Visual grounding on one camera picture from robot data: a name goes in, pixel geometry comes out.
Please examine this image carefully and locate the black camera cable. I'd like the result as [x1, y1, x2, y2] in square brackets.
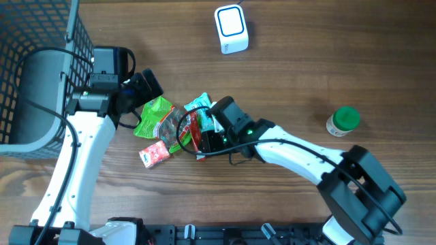
[12, 46, 95, 245]
[175, 105, 403, 235]

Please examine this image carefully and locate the left black camera cable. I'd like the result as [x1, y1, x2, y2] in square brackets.
[12, 46, 95, 245]

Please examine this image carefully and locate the green snack bag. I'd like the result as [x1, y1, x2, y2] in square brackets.
[134, 96, 187, 153]

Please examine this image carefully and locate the red small tissue pack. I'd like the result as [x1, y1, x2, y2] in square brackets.
[139, 140, 170, 169]

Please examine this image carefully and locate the red stick packet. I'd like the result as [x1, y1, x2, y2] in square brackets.
[189, 112, 201, 153]

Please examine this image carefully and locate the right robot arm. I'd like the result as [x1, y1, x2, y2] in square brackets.
[206, 96, 407, 244]

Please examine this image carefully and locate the right black camera cable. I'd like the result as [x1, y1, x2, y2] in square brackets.
[175, 105, 403, 235]

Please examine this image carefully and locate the teal wipes pack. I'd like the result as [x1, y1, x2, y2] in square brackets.
[184, 93, 215, 132]

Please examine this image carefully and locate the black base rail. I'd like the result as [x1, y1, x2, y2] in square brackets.
[8, 217, 336, 245]

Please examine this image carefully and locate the white barcode scanner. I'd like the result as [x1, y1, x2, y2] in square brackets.
[214, 4, 249, 54]

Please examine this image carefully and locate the green lid jar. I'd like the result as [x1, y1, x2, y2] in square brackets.
[326, 106, 360, 137]

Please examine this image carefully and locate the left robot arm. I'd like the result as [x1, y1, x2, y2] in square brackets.
[8, 46, 163, 244]

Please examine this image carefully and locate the grey plastic mesh basket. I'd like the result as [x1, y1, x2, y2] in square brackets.
[1, 0, 93, 159]

